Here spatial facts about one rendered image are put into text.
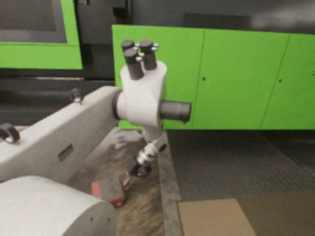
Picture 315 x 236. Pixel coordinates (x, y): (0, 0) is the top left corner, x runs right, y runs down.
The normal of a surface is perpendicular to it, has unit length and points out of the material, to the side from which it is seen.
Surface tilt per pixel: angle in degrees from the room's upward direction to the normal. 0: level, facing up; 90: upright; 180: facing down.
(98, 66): 90
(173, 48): 90
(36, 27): 90
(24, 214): 7
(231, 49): 90
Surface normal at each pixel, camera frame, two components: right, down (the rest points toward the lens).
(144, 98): -0.22, -0.12
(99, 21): 0.06, 0.42
